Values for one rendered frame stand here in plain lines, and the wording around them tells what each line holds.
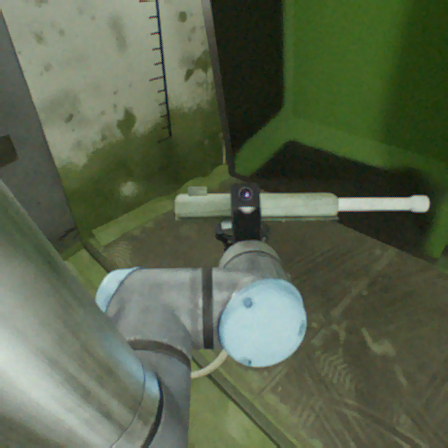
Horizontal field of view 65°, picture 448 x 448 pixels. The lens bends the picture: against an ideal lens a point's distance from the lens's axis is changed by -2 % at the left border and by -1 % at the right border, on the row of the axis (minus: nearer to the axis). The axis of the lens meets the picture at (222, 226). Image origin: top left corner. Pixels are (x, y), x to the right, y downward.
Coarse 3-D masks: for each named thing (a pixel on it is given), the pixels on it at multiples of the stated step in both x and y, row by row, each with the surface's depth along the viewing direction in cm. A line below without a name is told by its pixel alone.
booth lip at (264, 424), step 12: (96, 252) 139; (108, 264) 134; (204, 360) 104; (216, 372) 101; (216, 384) 101; (228, 384) 98; (228, 396) 98; (240, 396) 96; (240, 408) 95; (252, 408) 93; (252, 420) 93; (264, 420) 91; (264, 432) 91; (276, 432) 89; (276, 444) 88; (288, 444) 87
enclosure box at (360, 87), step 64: (256, 0) 82; (320, 0) 89; (384, 0) 80; (256, 64) 92; (320, 64) 101; (384, 64) 89; (256, 128) 105; (320, 128) 113; (384, 128) 101; (320, 192) 95; (384, 192) 91
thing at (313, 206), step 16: (192, 192) 67; (176, 208) 66; (192, 208) 66; (208, 208) 66; (224, 208) 66; (272, 208) 66; (288, 208) 66; (304, 208) 66; (320, 208) 66; (336, 208) 66; (352, 208) 67; (368, 208) 67; (384, 208) 67; (400, 208) 68; (416, 208) 67
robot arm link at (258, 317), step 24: (240, 264) 42; (264, 264) 41; (216, 288) 36; (240, 288) 36; (264, 288) 35; (288, 288) 36; (216, 312) 35; (240, 312) 34; (264, 312) 34; (288, 312) 35; (216, 336) 36; (240, 336) 35; (264, 336) 35; (288, 336) 35; (240, 360) 35; (264, 360) 36
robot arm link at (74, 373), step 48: (0, 192) 15; (0, 240) 14; (0, 288) 14; (48, 288) 16; (0, 336) 14; (48, 336) 16; (96, 336) 19; (0, 384) 15; (48, 384) 17; (96, 384) 19; (144, 384) 24; (0, 432) 17; (48, 432) 18; (96, 432) 20; (144, 432) 23
